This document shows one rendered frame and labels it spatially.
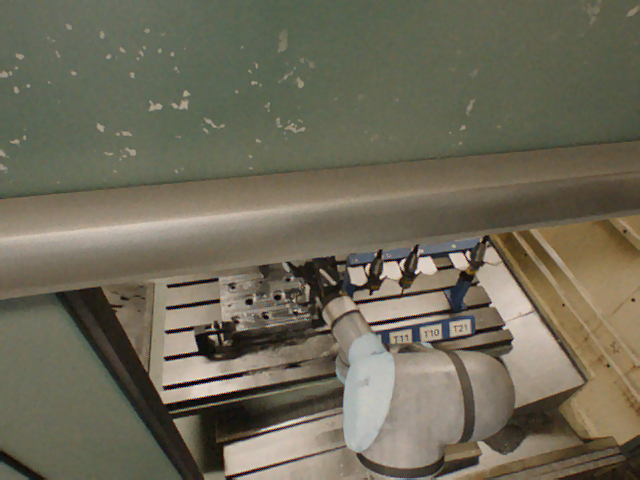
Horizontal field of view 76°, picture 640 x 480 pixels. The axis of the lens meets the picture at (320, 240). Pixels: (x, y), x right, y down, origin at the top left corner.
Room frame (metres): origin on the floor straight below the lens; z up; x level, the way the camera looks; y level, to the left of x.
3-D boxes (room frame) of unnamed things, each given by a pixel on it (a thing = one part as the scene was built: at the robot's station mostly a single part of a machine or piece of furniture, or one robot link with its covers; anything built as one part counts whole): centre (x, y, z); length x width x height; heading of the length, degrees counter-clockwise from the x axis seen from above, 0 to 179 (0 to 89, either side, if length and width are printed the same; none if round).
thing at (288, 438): (0.51, -0.16, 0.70); 0.90 x 0.30 x 0.16; 106
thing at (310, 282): (0.59, -0.01, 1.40); 0.12 x 0.08 x 0.09; 31
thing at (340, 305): (0.52, -0.06, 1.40); 0.08 x 0.05 x 0.08; 121
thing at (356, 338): (0.45, -0.10, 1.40); 0.11 x 0.08 x 0.09; 31
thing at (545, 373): (1.01, -0.49, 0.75); 0.89 x 0.70 x 0.26; 16
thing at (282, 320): (0.83, 0.18, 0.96); 0.29 x 0.23 x 0.05; 106
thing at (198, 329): (0.69, 0.31, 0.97); 0.13 x 0.03 x 0.15; 106
